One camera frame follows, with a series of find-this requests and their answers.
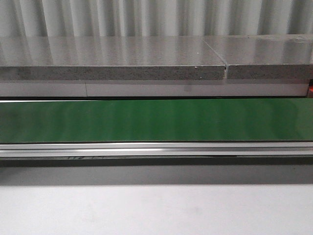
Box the aluminium conveyor frame rail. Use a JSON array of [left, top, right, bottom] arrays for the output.
[[0, 141, 313, 160]]

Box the white pleated curtain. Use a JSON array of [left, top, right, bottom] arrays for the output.
[[0, 0, 313, 37]]

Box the green conveyor belt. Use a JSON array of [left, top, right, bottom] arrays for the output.
[[0, 98, 313, 143]]

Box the grey stone countertop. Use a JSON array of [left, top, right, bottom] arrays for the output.
[[0, 34, 313, 98]]

